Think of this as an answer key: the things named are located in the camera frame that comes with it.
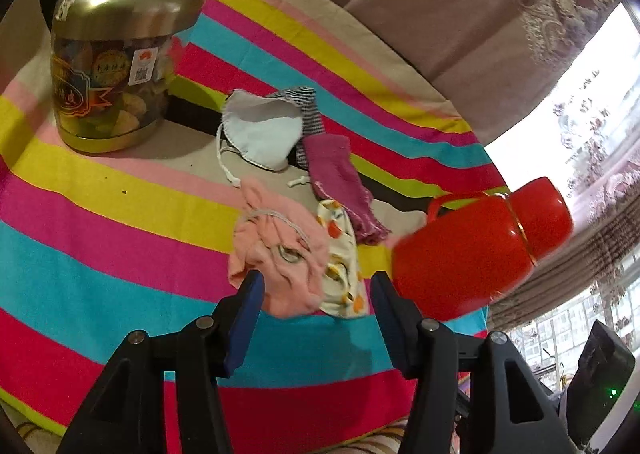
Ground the magenta fuzzy sock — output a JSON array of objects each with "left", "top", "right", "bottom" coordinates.
[{"left": 303, "top": 133, "right": 390, "bottom": 245}]

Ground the striped sofa cover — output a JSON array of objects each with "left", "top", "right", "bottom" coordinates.
[{"left": 13, "top": 415, "right": 408, "bottom": 454}]

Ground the colourful striped tablecloth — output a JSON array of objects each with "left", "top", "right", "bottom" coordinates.
[{"left": 1, "top": 0, "right": 506, "bottom": 434}]

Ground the red thermos flask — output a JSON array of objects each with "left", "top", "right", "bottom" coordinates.
[{"left": 390, "top": 177, "right": 574, "bottom": 322}]

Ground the salmon pink knitted garment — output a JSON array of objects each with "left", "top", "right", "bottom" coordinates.
[{"left": 228, "top": 177, "right": 330, "bottom": 318}]

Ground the checkered white face mask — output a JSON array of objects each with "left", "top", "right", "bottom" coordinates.
[{"left": 216, "top": 86, "right": 324, "bottom": 187}]

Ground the gold lid snack jar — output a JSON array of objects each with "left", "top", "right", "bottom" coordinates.
[{"left": 51, "top": 0, "right": 204, "bottom": 154}]

